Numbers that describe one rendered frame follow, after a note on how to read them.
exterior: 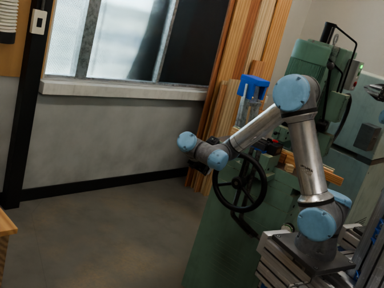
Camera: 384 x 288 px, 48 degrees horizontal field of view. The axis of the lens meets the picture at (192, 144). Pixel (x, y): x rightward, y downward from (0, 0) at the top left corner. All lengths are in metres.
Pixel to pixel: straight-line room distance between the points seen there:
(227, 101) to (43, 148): 1.54
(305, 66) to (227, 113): 1.64
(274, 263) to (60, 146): 1.85
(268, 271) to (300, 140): 0.58
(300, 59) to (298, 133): 0.80
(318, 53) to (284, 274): 1.04
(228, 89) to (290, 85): 2.25
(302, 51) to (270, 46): 2.03
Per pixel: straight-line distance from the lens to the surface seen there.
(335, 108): 2.36
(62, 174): 3.19
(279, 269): 1.70
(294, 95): 1.37
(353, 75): 2.44
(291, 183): 2.11
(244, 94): 3.09
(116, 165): 3.46
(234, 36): 3.70
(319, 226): 1.41
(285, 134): 2.22
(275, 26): 4.18
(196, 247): 2.48
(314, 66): 2.15
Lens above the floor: 1.51
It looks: 17 degrees down
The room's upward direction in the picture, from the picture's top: 16 degrees clockwise
